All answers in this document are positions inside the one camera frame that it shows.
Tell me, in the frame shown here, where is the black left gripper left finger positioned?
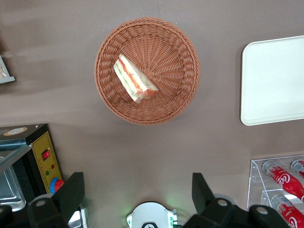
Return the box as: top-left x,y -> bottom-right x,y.
28,172 -> 86,228

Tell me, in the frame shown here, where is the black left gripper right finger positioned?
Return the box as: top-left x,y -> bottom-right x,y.
182,172 -> 250,228

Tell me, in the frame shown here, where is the triangular sandwich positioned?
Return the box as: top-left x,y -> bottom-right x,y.
113,54 -> 159,103

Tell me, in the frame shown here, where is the grey snack rack tray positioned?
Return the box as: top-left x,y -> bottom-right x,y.
0,55 -> 16,84

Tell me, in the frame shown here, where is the cream plastic tray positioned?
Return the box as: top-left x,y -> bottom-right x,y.
240,35 -> 304,126

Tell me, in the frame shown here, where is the round brown wicker basket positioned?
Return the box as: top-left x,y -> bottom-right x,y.
94,16 -> 201,126

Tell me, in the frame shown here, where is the black food warmer yellow panel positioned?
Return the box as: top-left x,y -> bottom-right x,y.
0,123 -> 90,228

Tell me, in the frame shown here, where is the clear acrylic bottle rack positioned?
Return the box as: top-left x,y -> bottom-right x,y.
247,154 -> 304,228

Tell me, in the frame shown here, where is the steel warmer pan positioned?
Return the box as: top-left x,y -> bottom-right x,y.
0,166 -> 27,212

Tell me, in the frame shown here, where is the red cola bottle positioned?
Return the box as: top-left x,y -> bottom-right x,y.
290,159 -> 304,179
270,194 -> 304,228
262,159 -> 304,202

